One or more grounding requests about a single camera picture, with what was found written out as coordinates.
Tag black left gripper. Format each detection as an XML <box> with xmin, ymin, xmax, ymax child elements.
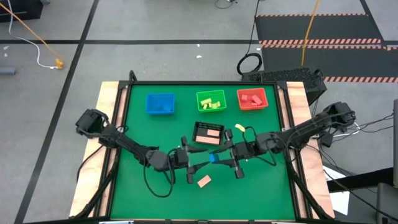
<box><xmin>169</xmin><ymin>136</ymin><xmax>211</xmax><ymax>185</ymax></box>

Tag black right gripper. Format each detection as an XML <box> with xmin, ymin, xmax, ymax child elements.
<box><xmin>209</xmin><ymin>129</ymin><xmax>259</xmax><ymax>180</ymax></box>

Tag black plastic basket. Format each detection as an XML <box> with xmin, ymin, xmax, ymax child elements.
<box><xmin>192</xmin><ymin>121</ymin><xmax>226</xmax><ymax>147</ymax></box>

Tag green plastic basket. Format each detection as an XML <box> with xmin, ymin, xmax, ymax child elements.
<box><xmin>196</xmin><ymin>90</ymin><xmax>227</xmax><ymax>113</ymax></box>

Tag blue plastic basket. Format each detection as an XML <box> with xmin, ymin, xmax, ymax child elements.
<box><xmin>146</xmin><ymin>93</ymin><xmax>175</xmax><ymax>115</ymax></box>

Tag red plastic basket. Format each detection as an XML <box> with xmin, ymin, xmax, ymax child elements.
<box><xmin>236</xmin><ymin>87</ymin><xmax>269</xmax><ymax>111</ymax></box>

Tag black power adapter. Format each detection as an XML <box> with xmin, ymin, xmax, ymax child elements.
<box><xmin>320</xmin><ymin>132</ymin><xmax>335</xmax><ymax>149</ymax></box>

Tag white paper sheet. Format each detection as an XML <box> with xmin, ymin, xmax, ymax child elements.
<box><xmin>323</xmin><ymin>166</ymin><xmax>351</xmax><ymax>216</ymax></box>

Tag black hazard-striped floor mat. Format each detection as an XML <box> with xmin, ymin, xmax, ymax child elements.
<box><xmin>260</xmin><ymin>44</ymin><xmax>398</xmax><ymax>83</ymax></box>
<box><xmin>254</xmin><ymin>13</ymin><xmax>384</xmax><ymax>45</ymax></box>

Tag black box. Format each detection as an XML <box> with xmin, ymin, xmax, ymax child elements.
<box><xmin>0</xmin><ymin>0</ymin><xmax>44</xmax><ymax>23</ymax></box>

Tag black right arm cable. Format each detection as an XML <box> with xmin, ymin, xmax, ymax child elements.
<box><xmin>244</xmin><ymin>126</ymin><xmax>278</xmax><ymax>167</ymax></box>

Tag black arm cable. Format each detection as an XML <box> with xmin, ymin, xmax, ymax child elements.
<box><xmin>142</xmin><ymin>148</ymin><xmax>177</xmax><ymax>198</ymax></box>
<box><xmin>244</xmin><ymin>126</ymin><xmax>278</xmax><ymax>167</ymax></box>

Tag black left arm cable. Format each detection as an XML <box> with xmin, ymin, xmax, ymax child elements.
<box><xmin>142</xmin><ymin>148</ymin><xmax>177</xmax><ymax>198</ymax></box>

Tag black table frame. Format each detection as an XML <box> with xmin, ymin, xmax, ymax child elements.
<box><xmin>73</xmin><ymin>70</ymin><xmax>333</xmax><ymax>224</ymax></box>

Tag black coiled floor cable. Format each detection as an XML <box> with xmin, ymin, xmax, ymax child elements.
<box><xmin>236</xmin><ymin>0</ymin><xmax>264</xmax><ymax>77</ymax></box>

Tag yellow floor cable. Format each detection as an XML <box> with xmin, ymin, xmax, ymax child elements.
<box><xmin>300</xmin><ymin>0</ymin><xmax>321</xmax><ymax>67</ymax></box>

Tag orange cable with plug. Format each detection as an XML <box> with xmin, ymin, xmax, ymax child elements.
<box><xmin>0</xmin><ymin>2</ymin><xmax>65</xmax><ymax>70</ymax></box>

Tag white floor cable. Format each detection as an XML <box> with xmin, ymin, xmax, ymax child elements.
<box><xmin>7</xmin><ymin>0</ymin><xmax>58</xmax><ymax>69</ymax></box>

